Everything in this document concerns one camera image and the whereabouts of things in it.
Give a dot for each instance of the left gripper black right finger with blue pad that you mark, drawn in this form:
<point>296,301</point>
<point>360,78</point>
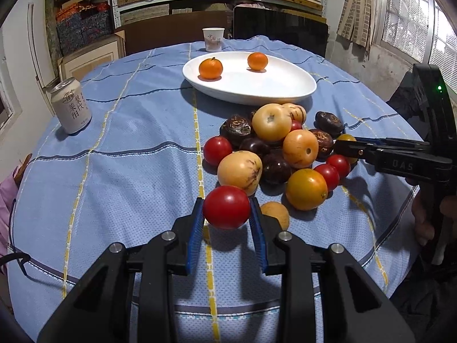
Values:
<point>354,308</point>

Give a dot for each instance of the pink cloth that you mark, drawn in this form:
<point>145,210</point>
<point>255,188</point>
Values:
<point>8,192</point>

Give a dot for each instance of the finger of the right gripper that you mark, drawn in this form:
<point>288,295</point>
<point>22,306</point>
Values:
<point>365,149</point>
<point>393,142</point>

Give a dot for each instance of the orange persimmon fruit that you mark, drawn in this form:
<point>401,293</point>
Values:
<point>306,189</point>

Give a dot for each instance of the framed beige panel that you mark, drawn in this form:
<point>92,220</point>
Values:
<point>86,59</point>

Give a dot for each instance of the large yellow round fruit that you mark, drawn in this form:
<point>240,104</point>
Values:
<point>272,122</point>

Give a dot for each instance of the white paper cup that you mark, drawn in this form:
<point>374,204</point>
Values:
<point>213,37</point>

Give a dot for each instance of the white oval plate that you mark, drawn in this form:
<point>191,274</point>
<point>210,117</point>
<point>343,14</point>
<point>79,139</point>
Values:
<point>280,82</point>

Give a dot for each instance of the person's hand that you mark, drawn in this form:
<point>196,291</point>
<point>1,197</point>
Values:
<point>423,229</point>

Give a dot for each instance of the blue checked tablecloth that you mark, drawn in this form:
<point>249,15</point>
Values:
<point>138,166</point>

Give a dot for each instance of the white beverage can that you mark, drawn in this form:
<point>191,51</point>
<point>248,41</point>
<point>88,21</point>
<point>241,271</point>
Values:
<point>70,106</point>

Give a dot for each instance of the orange yellow round fruit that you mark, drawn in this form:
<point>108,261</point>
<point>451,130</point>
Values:
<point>300,148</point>

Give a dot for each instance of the dark purple plum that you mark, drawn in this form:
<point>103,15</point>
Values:
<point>255,145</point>
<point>275,170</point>

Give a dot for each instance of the small yellow tomato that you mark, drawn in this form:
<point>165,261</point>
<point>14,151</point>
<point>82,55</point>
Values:
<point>348,137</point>

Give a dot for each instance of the black chair back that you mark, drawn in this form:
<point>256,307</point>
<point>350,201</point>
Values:
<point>306,33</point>

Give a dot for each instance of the barred window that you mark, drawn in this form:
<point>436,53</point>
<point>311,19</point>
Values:
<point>406,32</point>

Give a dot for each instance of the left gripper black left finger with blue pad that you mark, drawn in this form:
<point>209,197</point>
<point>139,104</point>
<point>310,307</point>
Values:
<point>98,308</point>

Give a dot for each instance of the small red cherry tomato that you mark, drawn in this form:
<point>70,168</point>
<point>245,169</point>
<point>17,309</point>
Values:
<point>296,125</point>

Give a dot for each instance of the orange tangerine with leaf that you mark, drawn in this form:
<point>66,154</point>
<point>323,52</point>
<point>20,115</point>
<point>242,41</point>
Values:
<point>210,69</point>

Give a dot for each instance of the striped yellow pepino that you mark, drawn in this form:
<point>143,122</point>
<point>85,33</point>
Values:
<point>296,112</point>

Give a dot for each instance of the small brown round fruit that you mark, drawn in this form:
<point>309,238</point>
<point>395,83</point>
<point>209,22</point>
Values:
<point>278,211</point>

